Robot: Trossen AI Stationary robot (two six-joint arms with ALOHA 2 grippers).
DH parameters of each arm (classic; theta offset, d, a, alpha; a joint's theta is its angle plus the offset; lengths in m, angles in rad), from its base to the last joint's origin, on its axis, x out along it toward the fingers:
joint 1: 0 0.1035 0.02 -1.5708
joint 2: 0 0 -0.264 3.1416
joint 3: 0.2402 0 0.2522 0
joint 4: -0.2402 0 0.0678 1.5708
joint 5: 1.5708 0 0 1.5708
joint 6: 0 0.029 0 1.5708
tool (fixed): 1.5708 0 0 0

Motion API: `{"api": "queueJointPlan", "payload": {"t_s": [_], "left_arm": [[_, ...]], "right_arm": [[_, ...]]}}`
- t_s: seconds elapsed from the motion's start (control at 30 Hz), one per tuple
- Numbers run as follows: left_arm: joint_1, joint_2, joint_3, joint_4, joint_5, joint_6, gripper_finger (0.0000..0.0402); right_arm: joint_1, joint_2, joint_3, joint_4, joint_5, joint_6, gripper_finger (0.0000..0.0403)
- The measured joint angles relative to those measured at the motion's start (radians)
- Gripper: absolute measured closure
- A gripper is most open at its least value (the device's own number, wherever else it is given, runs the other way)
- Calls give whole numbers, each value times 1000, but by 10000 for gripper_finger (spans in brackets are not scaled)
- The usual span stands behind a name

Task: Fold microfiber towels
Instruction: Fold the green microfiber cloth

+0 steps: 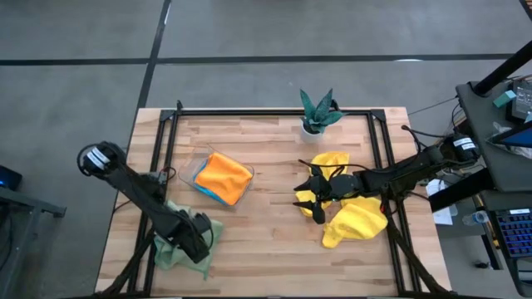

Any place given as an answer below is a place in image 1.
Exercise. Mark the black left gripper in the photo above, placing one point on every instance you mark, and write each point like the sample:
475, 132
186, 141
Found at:
195, 238

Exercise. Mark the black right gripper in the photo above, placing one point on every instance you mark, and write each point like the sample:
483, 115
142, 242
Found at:
338, 187

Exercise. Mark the green microfiber towel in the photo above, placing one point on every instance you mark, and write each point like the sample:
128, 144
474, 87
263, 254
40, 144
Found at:
170, 253

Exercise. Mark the blue microfiber towel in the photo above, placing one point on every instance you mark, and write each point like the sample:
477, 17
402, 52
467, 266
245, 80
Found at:
208, 193

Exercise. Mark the orange microfiber towel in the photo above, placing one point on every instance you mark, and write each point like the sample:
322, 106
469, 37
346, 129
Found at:
224, 176

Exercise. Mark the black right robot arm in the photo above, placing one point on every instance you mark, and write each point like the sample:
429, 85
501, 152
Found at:
407, 170

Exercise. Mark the yellow microfiber towel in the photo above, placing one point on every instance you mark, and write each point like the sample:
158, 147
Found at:
332, 160
357, 222

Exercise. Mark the white plant pot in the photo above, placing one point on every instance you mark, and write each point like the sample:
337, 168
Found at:
309, 136

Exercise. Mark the clear plastic tray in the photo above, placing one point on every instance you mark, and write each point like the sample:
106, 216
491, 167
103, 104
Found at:
185, 176

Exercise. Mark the green succulent plant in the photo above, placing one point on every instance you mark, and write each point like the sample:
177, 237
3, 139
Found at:
318, 112

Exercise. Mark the white paper sheet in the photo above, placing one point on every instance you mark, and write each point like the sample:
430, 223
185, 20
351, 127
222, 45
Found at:
440, 207

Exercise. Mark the grey metal stand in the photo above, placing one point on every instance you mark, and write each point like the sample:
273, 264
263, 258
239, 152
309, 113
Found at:
37, 204

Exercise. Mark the clear water bottle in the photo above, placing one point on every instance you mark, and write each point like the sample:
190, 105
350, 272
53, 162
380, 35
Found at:
478, 217

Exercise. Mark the black equipment cart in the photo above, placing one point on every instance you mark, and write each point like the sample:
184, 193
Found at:
498, 166

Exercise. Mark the black device with blue light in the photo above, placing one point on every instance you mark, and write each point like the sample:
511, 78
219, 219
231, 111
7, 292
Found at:
8, 178

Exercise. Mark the keyboard with blue keys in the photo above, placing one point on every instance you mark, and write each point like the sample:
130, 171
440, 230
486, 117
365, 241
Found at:
515, 232

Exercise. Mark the tablet with blue screen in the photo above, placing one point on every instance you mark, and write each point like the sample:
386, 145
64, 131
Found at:
517, 139

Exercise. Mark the teal box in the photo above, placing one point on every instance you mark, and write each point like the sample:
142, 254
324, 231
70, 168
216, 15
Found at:
504, 99

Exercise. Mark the black electronics box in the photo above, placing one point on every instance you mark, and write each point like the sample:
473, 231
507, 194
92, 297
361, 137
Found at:
523, 101

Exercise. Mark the black aluminium table frame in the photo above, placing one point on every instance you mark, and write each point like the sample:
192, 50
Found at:
270, 112

